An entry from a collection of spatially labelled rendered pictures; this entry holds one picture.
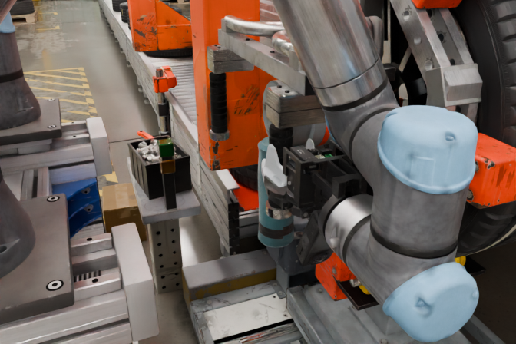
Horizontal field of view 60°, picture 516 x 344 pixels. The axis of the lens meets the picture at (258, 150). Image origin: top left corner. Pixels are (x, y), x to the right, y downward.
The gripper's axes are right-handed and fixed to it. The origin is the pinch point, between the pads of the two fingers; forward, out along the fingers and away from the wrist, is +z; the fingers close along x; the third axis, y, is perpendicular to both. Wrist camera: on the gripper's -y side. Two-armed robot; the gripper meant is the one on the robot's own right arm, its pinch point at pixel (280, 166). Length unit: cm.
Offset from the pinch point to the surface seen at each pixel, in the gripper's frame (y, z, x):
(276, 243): -33.2, 25.0, -10.3
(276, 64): 14.3, 5.9, -1.5
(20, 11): -62, 843, 124
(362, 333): -60, 16, -31
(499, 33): 19.6, -8.9, -28.8
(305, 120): 7.8, -2.5, -2.6
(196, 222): -83, 117, -10
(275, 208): -6.5, -1.2, 1.3
